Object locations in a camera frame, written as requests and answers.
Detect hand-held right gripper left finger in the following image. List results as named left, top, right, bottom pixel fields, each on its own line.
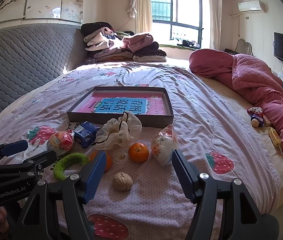
left=14, top=150, right=107, bottom=240

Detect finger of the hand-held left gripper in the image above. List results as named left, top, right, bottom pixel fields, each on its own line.
left=0, top=140, right=29, bottom=167
left=0, top=149, right=57, bottom=175

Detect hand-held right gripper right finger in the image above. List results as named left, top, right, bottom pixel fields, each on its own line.
left=172, top=149, right=280, bottom=240

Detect orange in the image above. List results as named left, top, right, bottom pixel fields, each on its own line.
left=90, top=151, right=112, bottom=172
left=128, top=142, right=149, bottom=163

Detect green fuzzy ring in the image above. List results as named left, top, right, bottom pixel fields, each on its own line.
left=54, top=153, right=90, bottom=180

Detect walnut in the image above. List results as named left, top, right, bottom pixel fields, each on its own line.
left=112, top=172, right=133, bottom=191

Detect red toy egg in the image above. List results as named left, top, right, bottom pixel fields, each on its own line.
left=48, top=131, right=74, bottom=155

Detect white blue toy egg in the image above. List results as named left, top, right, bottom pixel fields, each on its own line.
left=151, top=124, right=179, bottom=165

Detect cream mesh drawstring bag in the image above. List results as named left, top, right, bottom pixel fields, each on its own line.
left=91, top=111, right=142, bottom=151

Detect pink shallow box lid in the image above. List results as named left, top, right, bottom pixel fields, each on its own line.
left=66, top=86, right=174, bottom=128

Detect person's left hand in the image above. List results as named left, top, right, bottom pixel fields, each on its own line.
left=0, top=205, right=10, bottom=234

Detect strawberry print blanket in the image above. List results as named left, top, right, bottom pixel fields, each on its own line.
left=0, top=62, right=280, bottom=240

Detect cream bed sheet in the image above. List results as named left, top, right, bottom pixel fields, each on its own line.
left=204, top=75, right=283, bottom=210

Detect grey quilted headboard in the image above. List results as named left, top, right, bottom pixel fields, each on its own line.
left=0, top=22, right=88, bottom=140

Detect yellow snack packet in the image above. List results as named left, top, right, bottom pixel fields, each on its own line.
left=266, top=127, right=282, bottom=147

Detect pink quilted blanket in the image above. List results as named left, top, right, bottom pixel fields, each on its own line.
left=189, top=49, right=283, bottom=168

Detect dark clothes on windowsill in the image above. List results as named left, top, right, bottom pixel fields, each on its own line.
left=177, top=39, right=200, bottom=49

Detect pile of folded clothes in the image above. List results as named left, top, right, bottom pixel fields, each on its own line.
left=81, top=22, right=167, bottom=64

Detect white curved chair back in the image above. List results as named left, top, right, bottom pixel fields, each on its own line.
left=236, top=39, right=253, bottom=55

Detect cream straight curtain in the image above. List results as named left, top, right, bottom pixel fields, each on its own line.
left=206, top=0, right=223, bottom=52

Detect dark framed window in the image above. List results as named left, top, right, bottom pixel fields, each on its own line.
left=150, top=0, right=204, bottom=48

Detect cream knotted curtain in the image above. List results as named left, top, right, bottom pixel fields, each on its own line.
left=128, top=0, right=153, bottom=34

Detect white air conditioner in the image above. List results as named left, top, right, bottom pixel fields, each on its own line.
left=238, top=0, right=266, bottom=13

